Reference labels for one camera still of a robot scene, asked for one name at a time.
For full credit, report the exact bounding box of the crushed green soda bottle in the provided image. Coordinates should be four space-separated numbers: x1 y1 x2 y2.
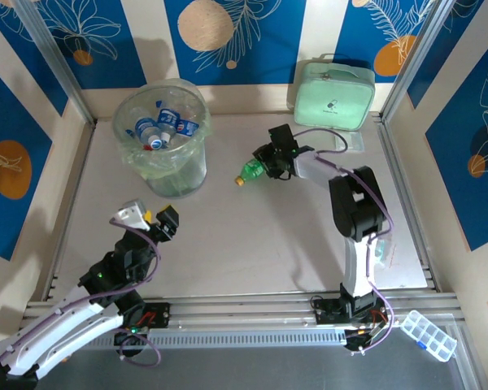
233 158 268 187

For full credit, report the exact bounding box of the small crushed blue-label bottle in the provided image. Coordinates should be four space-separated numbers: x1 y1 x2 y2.
134 117 166 150
176 119 200 137

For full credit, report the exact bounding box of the crushed bottle blue barcode label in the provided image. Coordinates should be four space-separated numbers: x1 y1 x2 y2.
157 107 179 135

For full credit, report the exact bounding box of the round mesh waste bin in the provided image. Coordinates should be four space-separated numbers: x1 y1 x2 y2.
112 80 211 199

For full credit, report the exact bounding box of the translucent green-lined trash bin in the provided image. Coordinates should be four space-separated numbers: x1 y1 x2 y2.
112 79 212 179

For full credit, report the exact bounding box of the small clear plastic sachet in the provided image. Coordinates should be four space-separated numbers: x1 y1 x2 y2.
333 129 366 154

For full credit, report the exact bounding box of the mint green zip case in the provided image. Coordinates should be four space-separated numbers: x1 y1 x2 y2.
293 54 377 132

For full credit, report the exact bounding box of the black connector block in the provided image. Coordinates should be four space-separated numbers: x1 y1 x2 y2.
113 329 148 347
344 327 386 353

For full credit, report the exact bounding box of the clear compartment organizer box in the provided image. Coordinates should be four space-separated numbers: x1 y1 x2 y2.
398 310 460 362

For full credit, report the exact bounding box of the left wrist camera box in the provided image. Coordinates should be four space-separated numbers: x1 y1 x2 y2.
110 198 152 232

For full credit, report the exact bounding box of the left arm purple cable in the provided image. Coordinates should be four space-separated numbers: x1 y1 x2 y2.
0 218 163 369

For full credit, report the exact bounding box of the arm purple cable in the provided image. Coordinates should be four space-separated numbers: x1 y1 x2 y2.
290 128 394 357
0 218 163 369

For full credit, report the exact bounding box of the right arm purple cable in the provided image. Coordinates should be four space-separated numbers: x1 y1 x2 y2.
290 128 394 357

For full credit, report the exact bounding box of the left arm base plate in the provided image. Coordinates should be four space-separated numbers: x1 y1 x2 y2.
121 302 172 331

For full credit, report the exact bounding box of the aluminium table side rail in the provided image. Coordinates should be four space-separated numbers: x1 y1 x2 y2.
376 115 440 293
44 121 98 300

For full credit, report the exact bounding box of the aluminium mounting rail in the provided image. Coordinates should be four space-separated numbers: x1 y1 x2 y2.
18 291 461 333

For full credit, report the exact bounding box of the clear wrapper by right rail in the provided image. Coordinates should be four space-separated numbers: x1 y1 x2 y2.
373 238 396 269

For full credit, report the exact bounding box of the grey slotted cable duct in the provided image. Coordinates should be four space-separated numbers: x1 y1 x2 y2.
71 327 351 347

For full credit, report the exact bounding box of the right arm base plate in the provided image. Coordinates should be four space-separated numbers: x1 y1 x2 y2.
315 298 391 326

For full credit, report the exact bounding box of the aluminium frame post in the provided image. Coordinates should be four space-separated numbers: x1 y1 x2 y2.
14 0 98 126
381 0 459 123

